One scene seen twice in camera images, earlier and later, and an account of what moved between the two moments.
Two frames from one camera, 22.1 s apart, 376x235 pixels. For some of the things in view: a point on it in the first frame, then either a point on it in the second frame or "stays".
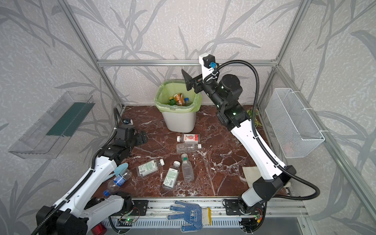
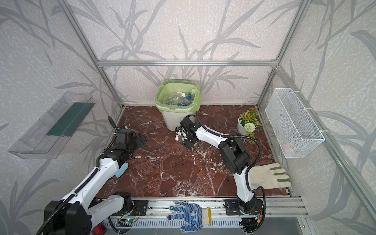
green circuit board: (125, 222) stays
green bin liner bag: (167, 88) stays
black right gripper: (198, 83) → (184, 135)
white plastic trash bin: (180, 122) stays
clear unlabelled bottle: (186, 148) → (174, 99)
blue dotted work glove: (194, 213) stays
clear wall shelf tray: (46, 139) stays
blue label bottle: (118, 180) → (186, 102)
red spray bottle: (99, 229) stays
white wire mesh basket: (295, 132) stays
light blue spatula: (119, 169) stays
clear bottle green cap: (187, 169) → (192, 93)
